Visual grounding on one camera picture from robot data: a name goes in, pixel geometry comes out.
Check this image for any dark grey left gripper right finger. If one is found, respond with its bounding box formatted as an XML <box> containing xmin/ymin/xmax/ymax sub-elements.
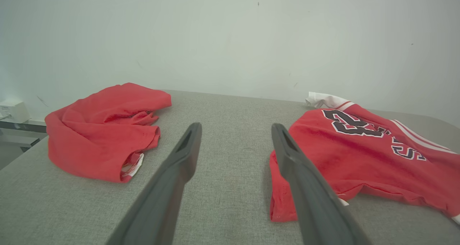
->
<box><xmin>271</xmin><ymin>123</ymin><xmax>371</xmax><ymax>245</ymax></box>

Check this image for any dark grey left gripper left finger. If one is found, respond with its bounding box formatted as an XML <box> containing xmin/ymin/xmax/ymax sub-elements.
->
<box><xmin>106</xmin><ymin>122</ymin><xmax>202</xmax><ymax>245</ymax></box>

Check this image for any red jersey with white trim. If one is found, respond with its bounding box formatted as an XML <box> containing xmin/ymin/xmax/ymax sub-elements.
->
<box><xmin>270</xmin><ymin>92</ymin><xmax>460</xmax><ymax>226</ymax></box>

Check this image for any plain red garment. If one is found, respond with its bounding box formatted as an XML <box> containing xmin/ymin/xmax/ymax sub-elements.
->
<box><xmin>45</xmin><ymin>82</ymin><xmax>172</xmax><ymax>183</ymax></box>

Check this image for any white wall adapter box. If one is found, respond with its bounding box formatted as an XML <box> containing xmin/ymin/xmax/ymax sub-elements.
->
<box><xmin>0</xmin><ymin>99</ymin><xmax>31</xmax><ymax>124</ymax></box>

